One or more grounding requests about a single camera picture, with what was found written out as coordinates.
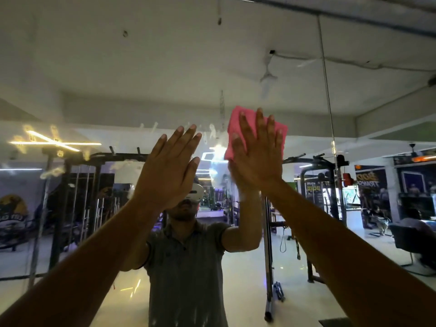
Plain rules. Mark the person's left hand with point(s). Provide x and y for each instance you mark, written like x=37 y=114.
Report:
x=168 y=173

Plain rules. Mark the pink cloth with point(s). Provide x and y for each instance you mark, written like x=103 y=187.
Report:
x=233 y=129

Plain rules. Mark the person's left forearm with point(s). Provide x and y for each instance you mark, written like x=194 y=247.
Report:
x=75 y=269

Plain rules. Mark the person's right forearm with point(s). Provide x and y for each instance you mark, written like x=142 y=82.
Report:
x=357 y=262

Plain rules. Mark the large wall mirror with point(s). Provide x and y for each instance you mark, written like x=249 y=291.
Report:
x=136 y=64

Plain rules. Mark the person's right hand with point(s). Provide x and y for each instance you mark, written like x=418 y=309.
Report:
x=262 y=163

